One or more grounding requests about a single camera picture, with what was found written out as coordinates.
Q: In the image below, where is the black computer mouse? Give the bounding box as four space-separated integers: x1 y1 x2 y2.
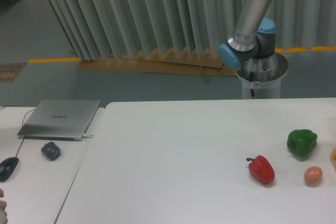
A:
0 157 19 183

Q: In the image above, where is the brown cardboard sheet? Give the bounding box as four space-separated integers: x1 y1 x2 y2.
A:
77 48 236 81

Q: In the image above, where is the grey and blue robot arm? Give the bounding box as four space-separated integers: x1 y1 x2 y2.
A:
218 0 335 69

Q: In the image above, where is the brown egg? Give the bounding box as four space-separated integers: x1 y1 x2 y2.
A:
303 166 323 185

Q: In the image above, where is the red bell pepper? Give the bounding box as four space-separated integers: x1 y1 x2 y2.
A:
246 155 275 185

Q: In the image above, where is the silver laptop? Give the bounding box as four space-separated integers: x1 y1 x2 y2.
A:
17 100 100 141

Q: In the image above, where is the green bell pepper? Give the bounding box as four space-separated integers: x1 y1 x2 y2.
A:
287 129 318 157

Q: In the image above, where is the person's hand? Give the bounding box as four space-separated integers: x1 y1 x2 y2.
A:
1 189 8 224

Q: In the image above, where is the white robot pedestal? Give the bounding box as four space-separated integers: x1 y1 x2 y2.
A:
236 52 289 99

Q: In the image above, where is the grey folding curtain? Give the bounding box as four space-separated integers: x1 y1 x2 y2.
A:
48 0 335 60

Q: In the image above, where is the black mouse cable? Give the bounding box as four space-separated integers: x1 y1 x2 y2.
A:
0 105 37 158

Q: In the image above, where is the white usb plug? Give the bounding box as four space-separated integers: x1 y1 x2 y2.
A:
82 134 93 139

